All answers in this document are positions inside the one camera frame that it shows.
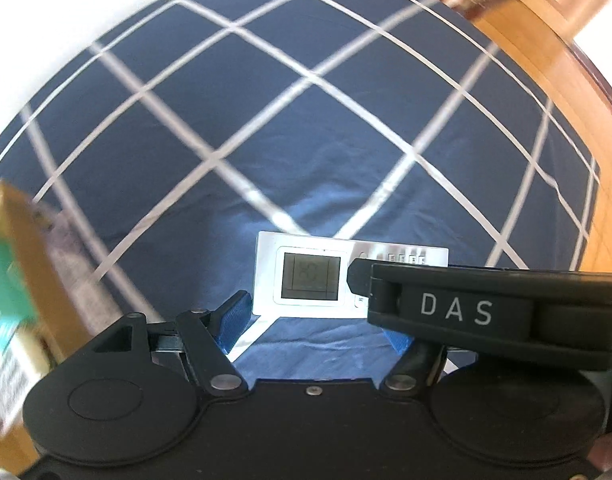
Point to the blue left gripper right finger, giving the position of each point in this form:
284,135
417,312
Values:
400,342

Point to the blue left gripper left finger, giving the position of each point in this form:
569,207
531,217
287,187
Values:
231,318

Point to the white slim screen remote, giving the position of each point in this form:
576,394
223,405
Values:
299,276

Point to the teal white mask box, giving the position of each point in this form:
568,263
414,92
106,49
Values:
17,375

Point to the person's hand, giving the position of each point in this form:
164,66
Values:
601,453

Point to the brown cardboard box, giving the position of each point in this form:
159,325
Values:
71,305

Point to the blue checkered bed sheet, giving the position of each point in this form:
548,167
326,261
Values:
167,139

